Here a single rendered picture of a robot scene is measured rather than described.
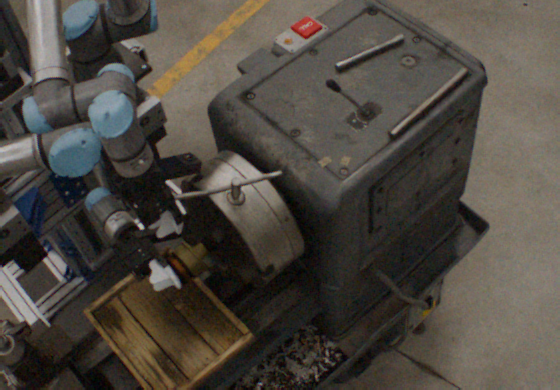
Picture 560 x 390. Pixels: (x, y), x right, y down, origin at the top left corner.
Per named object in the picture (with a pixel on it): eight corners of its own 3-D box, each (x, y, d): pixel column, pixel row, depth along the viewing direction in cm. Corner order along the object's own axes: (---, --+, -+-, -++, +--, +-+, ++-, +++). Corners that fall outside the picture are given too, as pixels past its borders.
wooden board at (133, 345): (171, 251, 192) (168, 244, 189) (256, 340, 174) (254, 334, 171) (87, 316, 182) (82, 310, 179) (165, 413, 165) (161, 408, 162)
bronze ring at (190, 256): (186, 226, 165) (157, 251, 162) (212, 251, 160) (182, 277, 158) (195, 245, 173) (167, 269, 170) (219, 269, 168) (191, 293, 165)
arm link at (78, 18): (70, 38, 189) (55, 3, 178) (114, 25, 190) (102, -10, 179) (70, 66, 182) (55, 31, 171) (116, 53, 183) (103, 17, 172)
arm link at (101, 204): (112, 197, 183) (102, 179, 177) (133, 223, 178) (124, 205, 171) (88, 214, 181) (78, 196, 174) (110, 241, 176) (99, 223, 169)
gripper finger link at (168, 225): (160, 246, 142) (144, 217, 136) (182, 229, 144) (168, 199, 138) (168, 254, 140) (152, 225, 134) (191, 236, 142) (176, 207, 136)
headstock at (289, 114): (366, 75, 222) (363, -18, 190) (481, 160, 199) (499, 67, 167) (219, 185, 203) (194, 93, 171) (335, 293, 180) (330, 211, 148)
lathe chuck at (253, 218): (209, 192, 190) (206, 136, 161) (288, 279, 181) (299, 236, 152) (183, 212, 187) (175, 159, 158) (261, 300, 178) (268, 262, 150)
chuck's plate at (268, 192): (220, 184, 191) (218, 127, 162) (298, 270, 182) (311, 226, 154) (209, 192, 190) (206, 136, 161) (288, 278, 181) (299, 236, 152)
